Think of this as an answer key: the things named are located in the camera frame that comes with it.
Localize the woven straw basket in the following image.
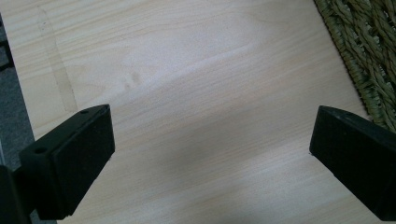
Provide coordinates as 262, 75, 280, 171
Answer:
313, 0, 396, 134

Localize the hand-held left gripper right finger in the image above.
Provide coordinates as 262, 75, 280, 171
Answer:
308, 105, 396, 222

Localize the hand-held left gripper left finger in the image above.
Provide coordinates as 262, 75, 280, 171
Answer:
11, 104, 116, 221

